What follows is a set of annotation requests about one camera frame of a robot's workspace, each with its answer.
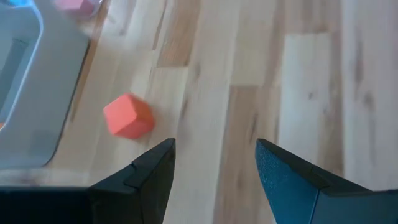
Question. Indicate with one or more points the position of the red wooden cube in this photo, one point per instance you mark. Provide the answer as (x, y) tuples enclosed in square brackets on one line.
[(129, 116), (73, 4)]

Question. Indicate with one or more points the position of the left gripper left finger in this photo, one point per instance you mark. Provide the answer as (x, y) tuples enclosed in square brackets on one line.
[(140, 193)]

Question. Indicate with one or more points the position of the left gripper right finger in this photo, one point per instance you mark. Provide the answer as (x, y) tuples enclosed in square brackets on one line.
[(289, 193)]

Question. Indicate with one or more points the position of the grey plastic bin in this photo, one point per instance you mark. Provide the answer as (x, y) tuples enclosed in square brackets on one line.
[(62, 93)]

